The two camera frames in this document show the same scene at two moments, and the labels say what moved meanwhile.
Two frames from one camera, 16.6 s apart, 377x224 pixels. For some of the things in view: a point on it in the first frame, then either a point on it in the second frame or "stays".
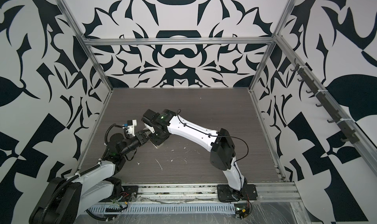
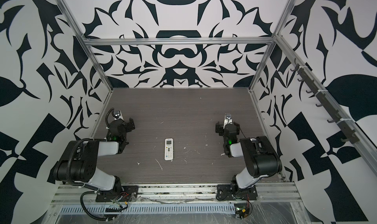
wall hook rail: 347,133 stays
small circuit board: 241,210 stays
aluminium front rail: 267,192 stays
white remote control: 157,146 -> 169,149
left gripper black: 141,138 -> 129,125
